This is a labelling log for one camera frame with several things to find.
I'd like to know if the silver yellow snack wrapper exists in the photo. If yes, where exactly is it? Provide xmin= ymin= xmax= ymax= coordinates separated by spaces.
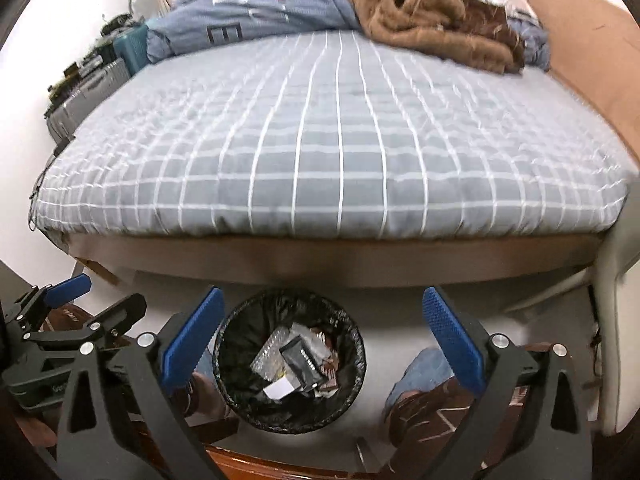
xmin=250 ymin=326 xmax=299 ymax=385

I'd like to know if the black foil pouch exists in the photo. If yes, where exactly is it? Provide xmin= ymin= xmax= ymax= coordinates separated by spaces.
xmin=279 ymin=336 xmax=326 ymax=392

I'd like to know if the brown cookie box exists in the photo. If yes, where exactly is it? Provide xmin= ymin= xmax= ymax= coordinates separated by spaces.
xmin=311 ymin=328 xmax=340 ymax=398

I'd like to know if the black lined trash bin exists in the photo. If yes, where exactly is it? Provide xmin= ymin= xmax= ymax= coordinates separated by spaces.
xmin=213 ymin=289 xmax=367 ymax=434

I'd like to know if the left brown pajama leg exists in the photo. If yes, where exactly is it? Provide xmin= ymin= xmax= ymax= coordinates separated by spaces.
xmin=39 ymin=303 xmax=151 ymax=411

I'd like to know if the brown pajama leg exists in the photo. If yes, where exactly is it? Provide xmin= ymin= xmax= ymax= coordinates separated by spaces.
xmin=387 ymin=341 xmax=557 ymax=476
xmin=39 ymin=303 xmax=151 ymax=411

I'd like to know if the left blue slipper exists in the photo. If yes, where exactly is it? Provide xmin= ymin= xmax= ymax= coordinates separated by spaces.
xmin=189 ymin=348 xmax=232 ymax=420

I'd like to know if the blue slipper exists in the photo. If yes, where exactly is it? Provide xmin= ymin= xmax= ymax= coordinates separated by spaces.
xmin=383 ymin=348 xmax=454 ymax=417
xmin=189 ymin=348 xmax=232 ymax=420

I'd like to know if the right brown pajama leg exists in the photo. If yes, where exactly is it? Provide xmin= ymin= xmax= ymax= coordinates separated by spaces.
xmin=387 ymin=341 xmax=557 ymax=476

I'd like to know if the right blue slipper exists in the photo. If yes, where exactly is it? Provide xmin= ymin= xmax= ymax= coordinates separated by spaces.
xmin=383 ymin=348 xmax=454 ymax=417

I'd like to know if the small white box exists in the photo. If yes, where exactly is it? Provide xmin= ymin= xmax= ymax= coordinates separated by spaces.
xmin=262 ymin=376 xmax=300 ymax=401

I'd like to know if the grey suitcase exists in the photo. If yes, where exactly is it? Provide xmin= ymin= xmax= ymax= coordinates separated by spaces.
xmin=44 ymin=58 xmax=130 ymax=145

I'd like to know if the grey checked bed sheet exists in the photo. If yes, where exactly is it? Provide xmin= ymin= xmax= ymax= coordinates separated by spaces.
xmin=32 ymin=32 xmax=638 ymax=240

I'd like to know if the teal plastic basket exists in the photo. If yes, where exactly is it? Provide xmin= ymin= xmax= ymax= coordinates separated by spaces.
xmin=113 ymin=24 xmax=150 ymax=76

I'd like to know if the blue striped duvet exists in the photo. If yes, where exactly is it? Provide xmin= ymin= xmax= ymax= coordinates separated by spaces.
xmin=146 ymin=0 xmax=360 ymax=63

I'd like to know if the brown fleece blanket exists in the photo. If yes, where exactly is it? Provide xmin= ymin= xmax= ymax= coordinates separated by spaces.
xmin=349 ymin=0 xmax=525 ymax=74

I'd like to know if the wooden bed frame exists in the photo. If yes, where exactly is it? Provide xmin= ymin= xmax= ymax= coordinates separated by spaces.
xmin=62 ymin=0 xmax=639 ymax=288

